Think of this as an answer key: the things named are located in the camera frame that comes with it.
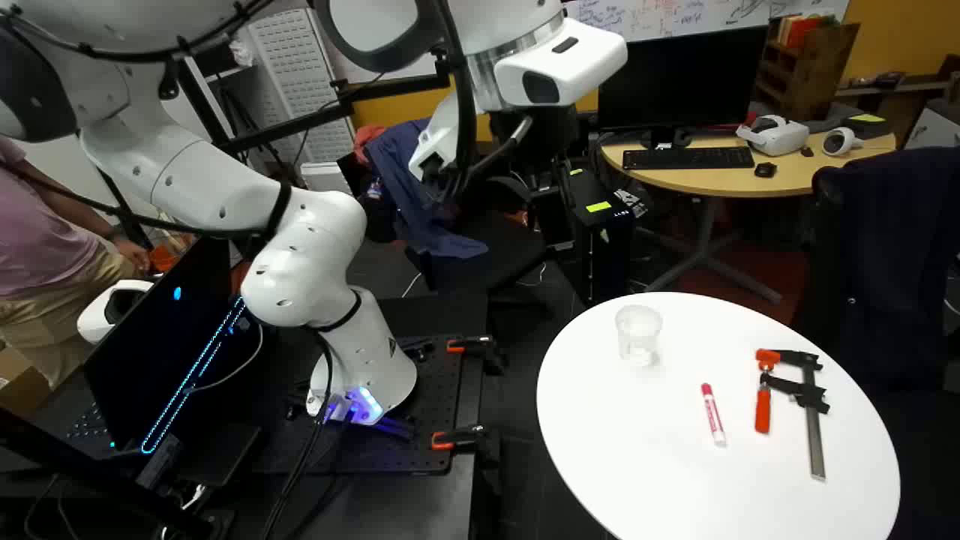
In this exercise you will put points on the black computer mouse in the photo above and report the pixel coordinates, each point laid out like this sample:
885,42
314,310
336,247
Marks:
765,169

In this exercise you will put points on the person in purple shirt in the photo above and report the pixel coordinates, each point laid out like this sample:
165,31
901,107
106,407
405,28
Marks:
40,242

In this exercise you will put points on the red black bar clamp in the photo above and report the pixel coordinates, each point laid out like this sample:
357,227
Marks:
763,407

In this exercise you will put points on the black computer monitor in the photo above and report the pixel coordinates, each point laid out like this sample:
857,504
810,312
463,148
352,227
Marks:
679,78

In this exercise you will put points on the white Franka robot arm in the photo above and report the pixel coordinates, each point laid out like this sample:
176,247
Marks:
301,258

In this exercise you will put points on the brown wooden shelf box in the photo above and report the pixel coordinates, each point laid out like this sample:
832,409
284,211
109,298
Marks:
806,63

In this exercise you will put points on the dark navy jacket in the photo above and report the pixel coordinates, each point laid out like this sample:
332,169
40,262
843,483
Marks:
889,258

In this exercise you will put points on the brown cardboard box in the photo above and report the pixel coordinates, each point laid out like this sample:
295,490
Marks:
18,391

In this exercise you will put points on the white headset with dark visor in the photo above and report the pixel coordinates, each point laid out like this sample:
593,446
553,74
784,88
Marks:
94,319

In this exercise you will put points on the clear plastic cup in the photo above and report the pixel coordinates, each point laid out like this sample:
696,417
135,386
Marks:
637,340

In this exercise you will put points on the black keyboard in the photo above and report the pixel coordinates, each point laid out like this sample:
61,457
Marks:
691,156

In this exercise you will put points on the white perforated panel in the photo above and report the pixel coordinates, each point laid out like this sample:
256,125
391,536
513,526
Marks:
301,61

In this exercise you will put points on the blue jacket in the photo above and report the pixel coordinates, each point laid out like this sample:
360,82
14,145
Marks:
420,200

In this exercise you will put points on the white VR controller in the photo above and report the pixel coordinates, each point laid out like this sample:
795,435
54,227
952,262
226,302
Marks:
837,140

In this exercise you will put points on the red and white marker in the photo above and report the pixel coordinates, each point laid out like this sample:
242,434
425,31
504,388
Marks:
711,413

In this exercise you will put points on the black laptop with blue lines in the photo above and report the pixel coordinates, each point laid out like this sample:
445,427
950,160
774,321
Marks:
161,350

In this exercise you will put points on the small orange black clamp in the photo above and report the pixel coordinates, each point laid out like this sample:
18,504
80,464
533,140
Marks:
470,345
455,439

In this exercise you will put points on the whiteboard with writing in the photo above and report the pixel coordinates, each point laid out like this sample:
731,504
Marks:
679,16

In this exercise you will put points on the round wooden desk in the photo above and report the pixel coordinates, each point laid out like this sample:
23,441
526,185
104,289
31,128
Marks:
721,180

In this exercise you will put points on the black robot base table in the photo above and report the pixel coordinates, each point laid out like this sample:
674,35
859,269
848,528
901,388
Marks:
420,469

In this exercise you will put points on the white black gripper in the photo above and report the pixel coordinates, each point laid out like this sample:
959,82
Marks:
579,61

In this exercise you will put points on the black box with green light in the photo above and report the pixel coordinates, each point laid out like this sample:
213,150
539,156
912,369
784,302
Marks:
598,213

